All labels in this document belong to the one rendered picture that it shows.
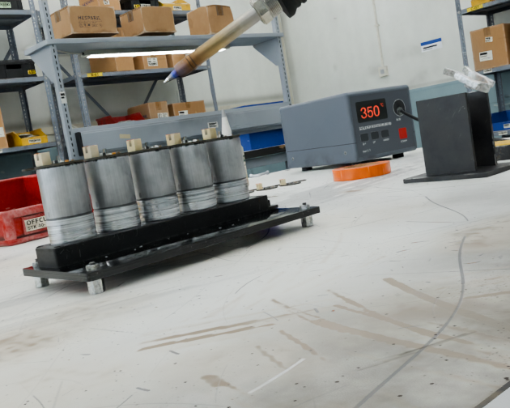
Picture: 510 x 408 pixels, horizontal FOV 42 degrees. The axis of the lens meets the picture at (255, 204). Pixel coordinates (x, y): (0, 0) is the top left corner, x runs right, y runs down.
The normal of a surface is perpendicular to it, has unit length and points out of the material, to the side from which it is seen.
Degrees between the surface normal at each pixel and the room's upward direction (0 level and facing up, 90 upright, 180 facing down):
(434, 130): 90
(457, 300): 0
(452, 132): 90
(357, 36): 90
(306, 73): 90
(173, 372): 0
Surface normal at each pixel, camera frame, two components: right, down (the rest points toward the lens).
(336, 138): -0.83, 0.19
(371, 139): 0.54, 0.00
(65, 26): -0.69, 0.19
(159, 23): 0.70, -0.06
